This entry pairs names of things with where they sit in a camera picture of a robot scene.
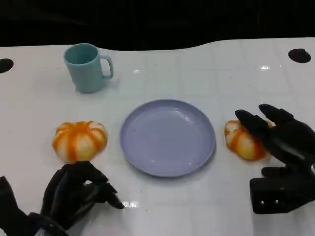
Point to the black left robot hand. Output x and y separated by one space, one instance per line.
61 194

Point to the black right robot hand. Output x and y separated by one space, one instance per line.
292 145

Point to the orange and white toy bread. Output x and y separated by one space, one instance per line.
78 141
243 145

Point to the lilac plate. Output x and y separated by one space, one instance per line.
167 138

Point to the pale green mug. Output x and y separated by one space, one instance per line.
85 71

